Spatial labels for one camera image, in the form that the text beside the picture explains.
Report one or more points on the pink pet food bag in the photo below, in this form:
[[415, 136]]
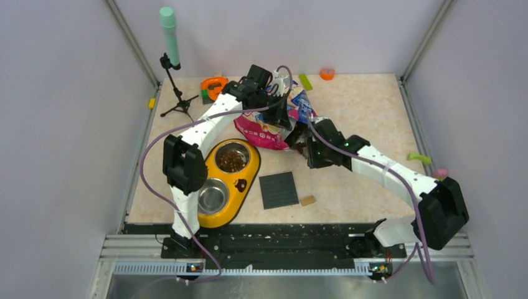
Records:
[[263, 135]]

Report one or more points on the green microphone on tripod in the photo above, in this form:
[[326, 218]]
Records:
[[170, 60]]

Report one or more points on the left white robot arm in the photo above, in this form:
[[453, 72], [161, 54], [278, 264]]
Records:
[[184, 154]]

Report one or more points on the pink green toy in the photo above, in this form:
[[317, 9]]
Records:
[[440, 174]]

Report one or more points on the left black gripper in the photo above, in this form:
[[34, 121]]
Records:
[[279, 116]]

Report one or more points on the small wooden block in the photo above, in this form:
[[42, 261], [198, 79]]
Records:
[[308, 200]]

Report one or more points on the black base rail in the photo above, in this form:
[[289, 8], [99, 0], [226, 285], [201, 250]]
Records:
[[275, 246]]

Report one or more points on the orange tape dispenser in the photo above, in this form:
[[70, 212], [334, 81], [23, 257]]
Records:
[[211, 88]]

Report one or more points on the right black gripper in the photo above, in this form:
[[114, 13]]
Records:
[[314, 162]]

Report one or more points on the orange semicircle container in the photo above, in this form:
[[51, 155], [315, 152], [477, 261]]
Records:
[[327, 73]]

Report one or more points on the yellow clip on frame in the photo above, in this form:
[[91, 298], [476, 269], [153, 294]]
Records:
[[152, 103]]

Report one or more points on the green bone toy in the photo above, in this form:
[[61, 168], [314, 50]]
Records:
[[426, 160]]

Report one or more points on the yellow double pet bowl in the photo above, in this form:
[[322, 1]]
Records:
[[232, 166]]

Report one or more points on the dark grey square baseplate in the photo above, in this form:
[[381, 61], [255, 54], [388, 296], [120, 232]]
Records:
[[278, 190]]

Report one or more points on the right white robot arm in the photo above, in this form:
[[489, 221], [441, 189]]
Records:
[[440, 210]]

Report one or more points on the green lego brick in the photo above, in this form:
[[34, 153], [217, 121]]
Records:
[[305, 82]]

